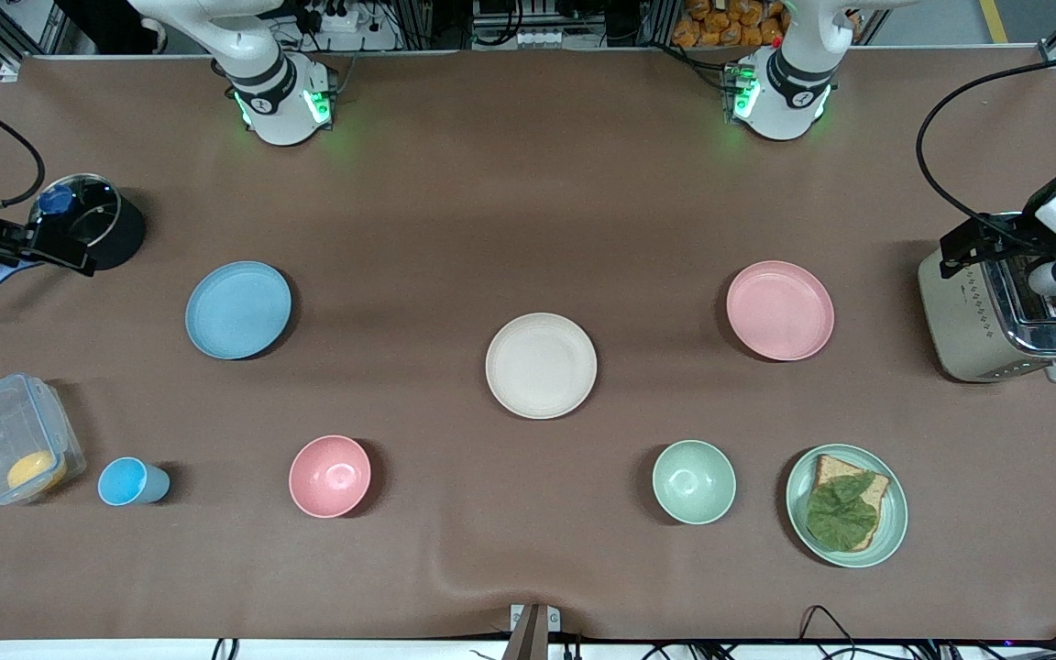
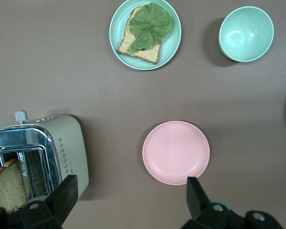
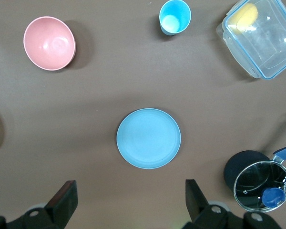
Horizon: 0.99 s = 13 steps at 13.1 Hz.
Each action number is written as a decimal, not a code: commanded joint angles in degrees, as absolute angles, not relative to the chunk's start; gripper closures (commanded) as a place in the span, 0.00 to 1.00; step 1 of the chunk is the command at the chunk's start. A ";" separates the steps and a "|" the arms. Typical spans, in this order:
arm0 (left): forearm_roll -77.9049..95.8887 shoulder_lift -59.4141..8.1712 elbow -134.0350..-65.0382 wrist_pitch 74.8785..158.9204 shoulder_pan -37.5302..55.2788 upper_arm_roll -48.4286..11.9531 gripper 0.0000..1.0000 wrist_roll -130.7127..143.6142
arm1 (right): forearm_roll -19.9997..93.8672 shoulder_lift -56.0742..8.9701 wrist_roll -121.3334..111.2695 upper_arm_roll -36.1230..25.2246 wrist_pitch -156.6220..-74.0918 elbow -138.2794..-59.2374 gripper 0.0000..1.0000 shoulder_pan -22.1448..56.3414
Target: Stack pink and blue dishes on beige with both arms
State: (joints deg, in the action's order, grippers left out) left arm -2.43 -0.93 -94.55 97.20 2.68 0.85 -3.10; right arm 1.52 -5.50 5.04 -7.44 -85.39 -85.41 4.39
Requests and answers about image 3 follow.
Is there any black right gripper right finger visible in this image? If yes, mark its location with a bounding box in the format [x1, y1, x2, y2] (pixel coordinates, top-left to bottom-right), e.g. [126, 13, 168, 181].
[181, 178, 283, 229]

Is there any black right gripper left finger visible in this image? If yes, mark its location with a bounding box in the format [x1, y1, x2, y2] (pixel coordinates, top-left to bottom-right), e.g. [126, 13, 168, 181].
[0, 180, 78, 229]

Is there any light blue plate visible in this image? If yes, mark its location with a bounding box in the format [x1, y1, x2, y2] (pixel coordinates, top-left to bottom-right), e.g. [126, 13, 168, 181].
[116, 108, 182, 170]

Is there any glass lid with blue knob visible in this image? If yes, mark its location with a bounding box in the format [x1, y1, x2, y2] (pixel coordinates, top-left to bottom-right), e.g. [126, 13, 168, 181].
[233, 159, 286, 213]

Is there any brown table cloth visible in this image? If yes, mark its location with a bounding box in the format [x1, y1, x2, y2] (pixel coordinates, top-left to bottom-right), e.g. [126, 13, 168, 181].
[0, 0, 286, 229]

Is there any pink bowl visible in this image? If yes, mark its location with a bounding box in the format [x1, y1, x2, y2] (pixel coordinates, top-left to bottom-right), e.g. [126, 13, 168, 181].
[23, 16, 77, 72]

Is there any clear plastic food container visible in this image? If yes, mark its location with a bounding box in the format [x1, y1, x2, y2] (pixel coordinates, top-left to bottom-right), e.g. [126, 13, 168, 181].
[216, 0, 286, 81]

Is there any light blue cup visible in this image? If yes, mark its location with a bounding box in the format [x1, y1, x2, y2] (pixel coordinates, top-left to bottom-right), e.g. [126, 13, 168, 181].
[159, 0, 192, 36]

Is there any yellow round food piece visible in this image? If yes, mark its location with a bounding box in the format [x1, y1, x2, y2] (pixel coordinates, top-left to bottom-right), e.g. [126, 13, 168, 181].
[228, 2, 258, 34]

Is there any dark pot with blue handle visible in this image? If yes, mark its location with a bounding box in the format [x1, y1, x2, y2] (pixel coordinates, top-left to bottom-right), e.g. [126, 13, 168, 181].
[223, 139, 286, 193]

